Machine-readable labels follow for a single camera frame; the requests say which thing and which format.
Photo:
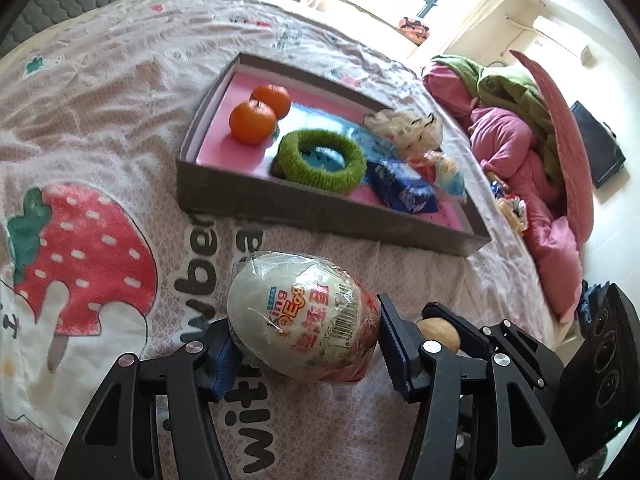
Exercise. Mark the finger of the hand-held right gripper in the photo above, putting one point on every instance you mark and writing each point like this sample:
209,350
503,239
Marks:
465,322

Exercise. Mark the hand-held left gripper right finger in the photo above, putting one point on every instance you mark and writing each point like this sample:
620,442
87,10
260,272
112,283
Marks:
400,350

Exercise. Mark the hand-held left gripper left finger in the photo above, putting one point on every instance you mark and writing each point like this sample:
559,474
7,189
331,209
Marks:
227,365

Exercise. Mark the tan round ball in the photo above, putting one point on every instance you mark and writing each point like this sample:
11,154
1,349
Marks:
442,335

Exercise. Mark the white and red toy egg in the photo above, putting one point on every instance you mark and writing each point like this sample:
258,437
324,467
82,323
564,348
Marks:
300,310

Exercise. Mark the blue toy egg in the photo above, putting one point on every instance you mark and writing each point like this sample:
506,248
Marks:
452,177

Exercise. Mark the shallow grey cardboard box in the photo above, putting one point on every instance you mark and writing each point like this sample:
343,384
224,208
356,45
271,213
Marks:
300,205

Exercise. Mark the beige mesh scrunchie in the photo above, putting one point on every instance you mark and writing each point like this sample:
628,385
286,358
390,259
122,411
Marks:
405,127

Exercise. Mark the orange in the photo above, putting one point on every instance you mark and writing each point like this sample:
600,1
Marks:
272,97
252,122

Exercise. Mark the blue cloth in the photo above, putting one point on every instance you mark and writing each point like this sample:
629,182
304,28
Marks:
592,305

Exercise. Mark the yellow biscuit packet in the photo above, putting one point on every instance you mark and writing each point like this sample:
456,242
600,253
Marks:
514,212

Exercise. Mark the pink quilt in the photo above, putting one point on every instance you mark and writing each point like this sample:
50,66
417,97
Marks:
505,145

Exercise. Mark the black television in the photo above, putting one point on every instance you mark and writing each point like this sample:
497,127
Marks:
600,150

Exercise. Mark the green blanket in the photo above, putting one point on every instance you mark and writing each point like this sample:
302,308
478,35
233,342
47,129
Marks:
505,87

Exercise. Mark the strawberry print bed sheet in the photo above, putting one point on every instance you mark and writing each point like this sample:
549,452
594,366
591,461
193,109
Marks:
125,110

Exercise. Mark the patterned cushion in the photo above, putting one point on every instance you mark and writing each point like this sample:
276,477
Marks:
412,29

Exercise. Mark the white air conditioner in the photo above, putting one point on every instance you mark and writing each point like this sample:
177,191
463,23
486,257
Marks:
557,35

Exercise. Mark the grey quilted headboard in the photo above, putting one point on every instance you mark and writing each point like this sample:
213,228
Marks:
65,0

